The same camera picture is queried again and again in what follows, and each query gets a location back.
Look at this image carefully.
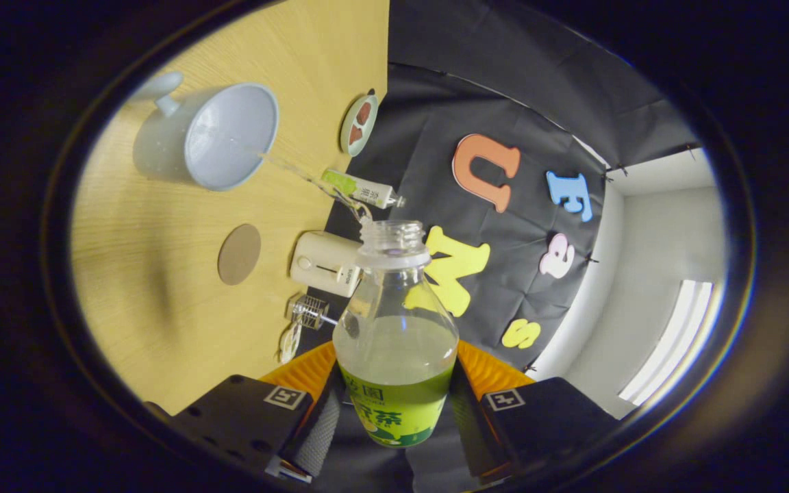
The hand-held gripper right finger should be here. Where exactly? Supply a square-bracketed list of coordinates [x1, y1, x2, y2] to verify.
[451, 339, 621, 480]

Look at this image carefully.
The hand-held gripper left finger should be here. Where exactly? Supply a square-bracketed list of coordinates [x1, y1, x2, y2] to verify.
[172, 341, 342, 480]

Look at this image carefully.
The clear juice bottle green label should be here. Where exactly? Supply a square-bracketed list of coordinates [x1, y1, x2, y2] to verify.
[332, 219, 460, 448]

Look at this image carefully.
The round brown coaster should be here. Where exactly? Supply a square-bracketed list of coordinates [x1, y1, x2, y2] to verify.
[217, 223, 262, 286]

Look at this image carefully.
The white cup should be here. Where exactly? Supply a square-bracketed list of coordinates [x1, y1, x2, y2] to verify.
[133, 71, 279, 192]

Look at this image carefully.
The capped green tea bottle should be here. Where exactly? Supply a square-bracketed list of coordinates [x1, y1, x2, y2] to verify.
[320, 168, 407, 210]

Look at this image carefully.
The white divided dish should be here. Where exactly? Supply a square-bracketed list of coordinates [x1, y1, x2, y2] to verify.
[279, 322, 303, 364]

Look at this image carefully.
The white toaster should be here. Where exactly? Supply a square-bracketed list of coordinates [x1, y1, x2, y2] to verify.
[290, 231, 362, 299]

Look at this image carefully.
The wooden table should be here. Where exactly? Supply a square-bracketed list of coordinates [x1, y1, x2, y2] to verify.
[71, 0, 390, 416]

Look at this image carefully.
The ceiling light panel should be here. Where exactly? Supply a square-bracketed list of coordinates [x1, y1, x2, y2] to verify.
[617, 279, 725, 406]

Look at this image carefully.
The pale green plate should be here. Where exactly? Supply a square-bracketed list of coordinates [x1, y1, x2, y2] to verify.
[339, 90, 379, 157]

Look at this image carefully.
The wire mesh holder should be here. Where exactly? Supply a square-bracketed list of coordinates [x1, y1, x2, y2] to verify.
[290, 294, 330, 331]

